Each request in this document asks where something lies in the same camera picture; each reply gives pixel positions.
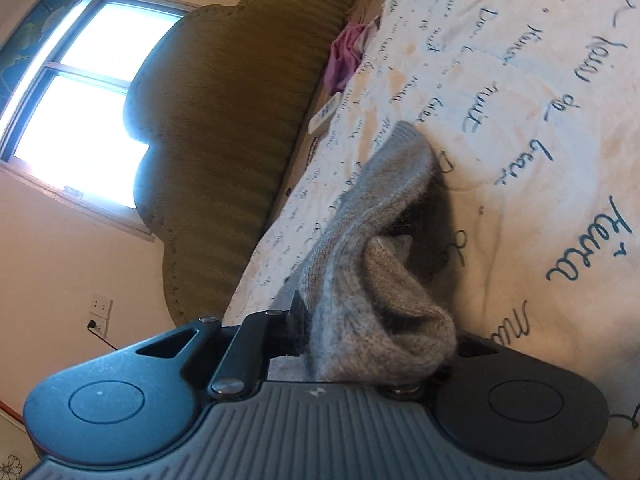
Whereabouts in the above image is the olive green padded headboard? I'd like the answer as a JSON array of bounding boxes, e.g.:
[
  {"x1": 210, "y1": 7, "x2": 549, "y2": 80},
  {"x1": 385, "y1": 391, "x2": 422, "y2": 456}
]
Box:
[{"x1": 122, "y1": 0, "x2": 364, "y2": 329}]

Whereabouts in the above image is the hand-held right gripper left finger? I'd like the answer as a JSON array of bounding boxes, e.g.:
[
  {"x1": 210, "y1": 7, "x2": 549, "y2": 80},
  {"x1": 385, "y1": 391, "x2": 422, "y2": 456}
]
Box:
[{"x1": 132, "y1": 290, "x2": 309, "y2": 402}]

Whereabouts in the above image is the blue patterned curtain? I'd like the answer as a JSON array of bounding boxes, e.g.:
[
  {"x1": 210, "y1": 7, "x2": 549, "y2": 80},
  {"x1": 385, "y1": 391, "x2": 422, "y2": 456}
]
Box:
[{"x1": 0, "y1": 0, "x2": 102, "y2": 79}]

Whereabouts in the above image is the grey sweater with navy sleeves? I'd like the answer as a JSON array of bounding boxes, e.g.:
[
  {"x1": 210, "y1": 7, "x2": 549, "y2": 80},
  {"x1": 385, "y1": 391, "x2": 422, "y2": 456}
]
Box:
[{"x1": 284, "y1": 120, "x2": 459, "y2": 392}]

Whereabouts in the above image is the white wall socket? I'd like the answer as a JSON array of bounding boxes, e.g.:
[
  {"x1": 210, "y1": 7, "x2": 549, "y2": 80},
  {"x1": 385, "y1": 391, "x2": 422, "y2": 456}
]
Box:
[{"x1": 85, "y1": 292, "x2": 114, "y2": 337}]

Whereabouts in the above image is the cream printed bed cover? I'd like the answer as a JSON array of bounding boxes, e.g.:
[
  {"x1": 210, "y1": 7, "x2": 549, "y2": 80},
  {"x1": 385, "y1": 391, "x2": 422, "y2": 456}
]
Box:
[{"x1": 222, "y1": 0, "x2": 640, "y2": 466}]

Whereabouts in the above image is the white remote control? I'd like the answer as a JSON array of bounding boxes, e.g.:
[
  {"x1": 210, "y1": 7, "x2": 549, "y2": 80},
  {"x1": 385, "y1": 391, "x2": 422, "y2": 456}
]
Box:
[{"x1": 307, "y1": 92, "x2": 347, "y2": 137}]

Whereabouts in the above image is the black plug with cable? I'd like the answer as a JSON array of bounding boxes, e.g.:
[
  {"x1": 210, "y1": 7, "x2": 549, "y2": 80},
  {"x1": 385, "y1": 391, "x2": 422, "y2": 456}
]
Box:
[{"x1": 86, "y1": 319, "x2": 122, "y2": 354}]

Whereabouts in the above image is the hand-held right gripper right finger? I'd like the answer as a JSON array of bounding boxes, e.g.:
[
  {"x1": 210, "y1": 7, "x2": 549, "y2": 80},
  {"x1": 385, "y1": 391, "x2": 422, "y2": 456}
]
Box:
[{"x1": 384, "y1": 332, "x2": 502, "y2": 399}]

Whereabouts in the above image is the pink cloth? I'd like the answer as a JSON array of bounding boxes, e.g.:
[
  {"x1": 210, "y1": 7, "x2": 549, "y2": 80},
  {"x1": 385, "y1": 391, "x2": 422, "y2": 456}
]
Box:
[{"x1": 322, "y1": 16, "x2": 382, "y2": 92}]

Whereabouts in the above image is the window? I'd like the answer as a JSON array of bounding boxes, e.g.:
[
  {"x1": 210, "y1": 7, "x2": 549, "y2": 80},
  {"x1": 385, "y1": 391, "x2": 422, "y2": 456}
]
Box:
[{"x1": 0, "y1": 0, "x2": 202, "y2": 242}]

